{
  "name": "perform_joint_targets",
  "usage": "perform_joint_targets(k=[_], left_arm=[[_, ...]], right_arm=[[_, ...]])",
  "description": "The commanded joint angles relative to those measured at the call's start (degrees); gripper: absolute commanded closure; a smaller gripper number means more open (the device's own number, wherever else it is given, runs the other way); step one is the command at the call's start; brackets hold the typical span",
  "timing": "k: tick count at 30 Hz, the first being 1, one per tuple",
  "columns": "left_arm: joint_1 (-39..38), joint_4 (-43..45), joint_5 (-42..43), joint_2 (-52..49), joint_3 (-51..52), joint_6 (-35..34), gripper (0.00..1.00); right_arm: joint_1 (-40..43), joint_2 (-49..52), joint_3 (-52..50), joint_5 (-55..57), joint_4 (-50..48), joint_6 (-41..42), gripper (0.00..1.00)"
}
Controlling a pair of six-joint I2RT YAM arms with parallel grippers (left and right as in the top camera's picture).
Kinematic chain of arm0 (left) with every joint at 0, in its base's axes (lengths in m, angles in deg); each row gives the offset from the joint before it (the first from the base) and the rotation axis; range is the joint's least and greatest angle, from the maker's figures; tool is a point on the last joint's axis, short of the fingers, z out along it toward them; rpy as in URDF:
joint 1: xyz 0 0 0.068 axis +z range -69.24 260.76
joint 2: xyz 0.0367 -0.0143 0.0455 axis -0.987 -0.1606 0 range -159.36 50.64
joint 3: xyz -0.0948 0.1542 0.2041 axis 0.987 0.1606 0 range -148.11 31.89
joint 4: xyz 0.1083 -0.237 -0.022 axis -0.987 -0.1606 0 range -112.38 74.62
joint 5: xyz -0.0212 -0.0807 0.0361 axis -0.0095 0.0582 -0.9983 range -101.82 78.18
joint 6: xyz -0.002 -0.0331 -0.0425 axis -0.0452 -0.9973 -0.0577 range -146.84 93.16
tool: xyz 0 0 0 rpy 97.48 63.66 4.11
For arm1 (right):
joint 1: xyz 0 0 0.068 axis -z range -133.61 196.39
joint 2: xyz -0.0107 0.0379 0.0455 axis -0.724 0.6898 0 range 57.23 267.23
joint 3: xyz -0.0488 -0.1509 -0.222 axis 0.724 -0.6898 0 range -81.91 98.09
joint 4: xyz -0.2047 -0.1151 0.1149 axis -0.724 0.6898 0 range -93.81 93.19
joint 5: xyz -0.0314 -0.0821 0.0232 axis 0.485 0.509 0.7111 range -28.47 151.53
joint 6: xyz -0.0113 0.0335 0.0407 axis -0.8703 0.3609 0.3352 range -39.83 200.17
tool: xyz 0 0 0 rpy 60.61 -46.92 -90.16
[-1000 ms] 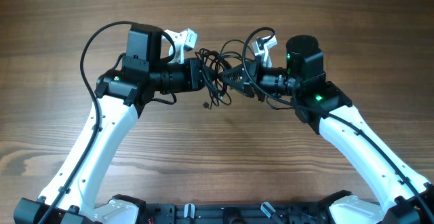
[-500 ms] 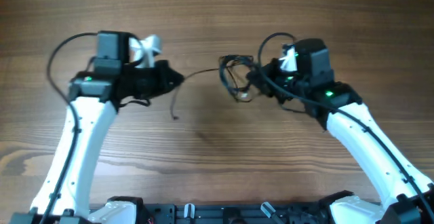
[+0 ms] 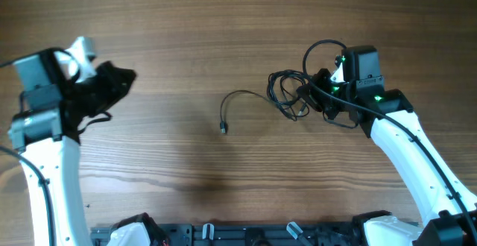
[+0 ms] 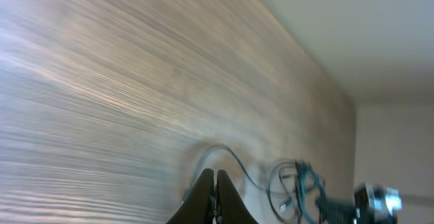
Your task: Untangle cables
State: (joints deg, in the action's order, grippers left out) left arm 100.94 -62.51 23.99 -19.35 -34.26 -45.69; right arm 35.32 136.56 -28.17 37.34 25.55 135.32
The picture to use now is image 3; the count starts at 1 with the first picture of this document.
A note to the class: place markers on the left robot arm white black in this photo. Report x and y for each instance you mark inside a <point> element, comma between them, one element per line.
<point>60,90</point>

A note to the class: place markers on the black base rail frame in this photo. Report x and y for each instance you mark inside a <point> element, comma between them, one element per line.
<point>324,233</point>

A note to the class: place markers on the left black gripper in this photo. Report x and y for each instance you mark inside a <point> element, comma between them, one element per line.
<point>106,73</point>

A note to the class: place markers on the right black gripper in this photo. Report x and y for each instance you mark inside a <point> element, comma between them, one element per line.
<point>314,99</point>

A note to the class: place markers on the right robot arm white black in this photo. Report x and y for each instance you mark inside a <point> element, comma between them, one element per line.
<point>447,208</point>

